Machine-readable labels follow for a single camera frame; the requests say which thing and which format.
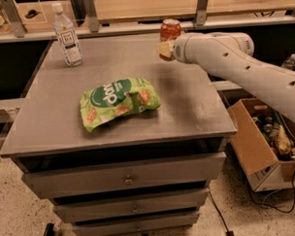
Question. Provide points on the green handled brush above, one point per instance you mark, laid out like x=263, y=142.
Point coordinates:
x=282, y=142

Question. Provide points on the bottom grey drawer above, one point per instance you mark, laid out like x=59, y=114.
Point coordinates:
x=141, y=224

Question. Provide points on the top grey drawer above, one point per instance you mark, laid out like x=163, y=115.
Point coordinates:
x=125, y=175

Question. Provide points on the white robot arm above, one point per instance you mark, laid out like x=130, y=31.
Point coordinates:
x=230, y=57

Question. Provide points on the green chip bag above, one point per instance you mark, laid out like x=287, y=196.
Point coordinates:
x=124, y=97

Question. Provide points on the grey drawer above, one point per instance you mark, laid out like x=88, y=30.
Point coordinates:
x=141, y=224
x=132, y=205
x=125, y=175

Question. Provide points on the grey drawer cabinet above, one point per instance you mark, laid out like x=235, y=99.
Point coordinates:
x=48, y=134

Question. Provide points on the small plastic bottle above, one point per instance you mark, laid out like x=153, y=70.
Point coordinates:
x=289, y=62

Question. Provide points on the middle grey drawer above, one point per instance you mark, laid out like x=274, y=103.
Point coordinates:
x=132, y=205

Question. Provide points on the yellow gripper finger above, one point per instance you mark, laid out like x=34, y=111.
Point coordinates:
x=166, y=48

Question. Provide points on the clear plastic water bottle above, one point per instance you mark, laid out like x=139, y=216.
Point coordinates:
x=66, y=36

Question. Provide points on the cardboard box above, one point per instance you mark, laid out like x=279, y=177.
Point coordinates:
x=262, y=166

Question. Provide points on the red coke can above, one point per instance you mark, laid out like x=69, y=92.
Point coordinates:
x=170, y=30

